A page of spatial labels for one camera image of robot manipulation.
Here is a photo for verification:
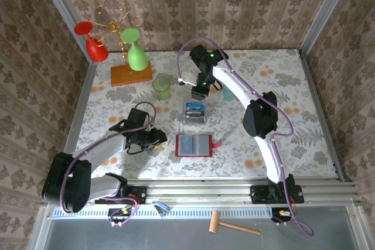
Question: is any white slotted cable duct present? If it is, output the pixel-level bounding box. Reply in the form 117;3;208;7
51;206;276;221

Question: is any green wine glass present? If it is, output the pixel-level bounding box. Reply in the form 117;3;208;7
120;28;149;72

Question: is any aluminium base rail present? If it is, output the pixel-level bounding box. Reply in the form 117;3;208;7
40;177;363;207

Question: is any red wine glass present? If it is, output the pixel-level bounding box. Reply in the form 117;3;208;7
73;20;110;63

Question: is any aluminium table side rail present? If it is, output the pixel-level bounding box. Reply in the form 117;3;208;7
297;49;354;183
54;61;99;183

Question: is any wooden mallet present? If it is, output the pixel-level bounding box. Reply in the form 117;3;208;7
208;210;261;236

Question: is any red leather card holder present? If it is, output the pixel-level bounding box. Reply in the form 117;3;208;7
175;133;221;158

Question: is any grey metal shelf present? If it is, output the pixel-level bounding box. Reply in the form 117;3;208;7
28;198;375;250

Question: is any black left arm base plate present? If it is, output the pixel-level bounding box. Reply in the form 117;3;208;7
94;186;148;206

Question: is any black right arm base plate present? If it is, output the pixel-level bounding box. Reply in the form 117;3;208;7
250;184;305;205

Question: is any blue handled tool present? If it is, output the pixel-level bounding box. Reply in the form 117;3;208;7
151;200;172;215

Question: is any gold wire glass rack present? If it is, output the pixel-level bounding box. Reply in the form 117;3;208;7
95;3;154;88

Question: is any green plastic cup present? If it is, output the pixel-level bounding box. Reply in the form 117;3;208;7
151;76;172;101

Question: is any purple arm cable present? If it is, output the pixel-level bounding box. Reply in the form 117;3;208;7
59;101;158;228
176;37;315;237

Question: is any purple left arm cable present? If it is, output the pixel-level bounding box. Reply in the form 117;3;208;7
59;101;158;228

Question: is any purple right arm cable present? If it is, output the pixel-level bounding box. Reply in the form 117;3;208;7
176;37;315;237

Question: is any aluminium frame post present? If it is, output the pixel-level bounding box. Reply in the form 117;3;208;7
298;0;357;55
32;0;91;64

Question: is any pale blue plastic cup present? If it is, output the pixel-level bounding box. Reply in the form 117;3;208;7
221;85;236;102

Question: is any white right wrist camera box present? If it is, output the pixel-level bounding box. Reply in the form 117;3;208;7
178;70;196;86

